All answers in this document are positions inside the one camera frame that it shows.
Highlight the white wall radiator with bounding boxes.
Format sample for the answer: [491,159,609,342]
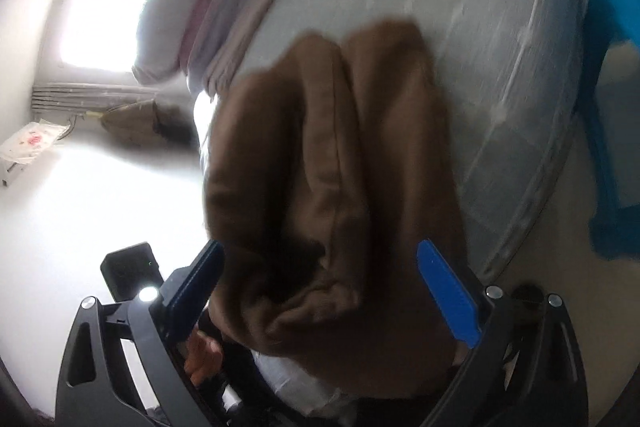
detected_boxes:
[31,82,156,112]

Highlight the stack of folded clothes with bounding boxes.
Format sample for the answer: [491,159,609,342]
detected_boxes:
[187,0,311,92]

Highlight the person's left hand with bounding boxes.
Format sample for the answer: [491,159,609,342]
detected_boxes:
[184,329,225,385]

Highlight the blue plastic stool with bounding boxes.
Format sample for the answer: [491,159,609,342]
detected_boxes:
[570,0,640,263]

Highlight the olive green jacket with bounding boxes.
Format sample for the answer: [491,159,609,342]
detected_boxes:
[100,99,198,150]

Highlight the brown coat with fleece collar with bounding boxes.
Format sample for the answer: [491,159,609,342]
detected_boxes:
[200,19,471,400]

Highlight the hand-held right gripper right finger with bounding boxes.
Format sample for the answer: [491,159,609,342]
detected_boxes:
[416,239,591,427]

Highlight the bed with grey checked sheet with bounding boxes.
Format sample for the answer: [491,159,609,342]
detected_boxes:
[192,0,588,418]

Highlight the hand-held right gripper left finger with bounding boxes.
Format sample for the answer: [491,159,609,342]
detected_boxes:
[54,239,226,427]

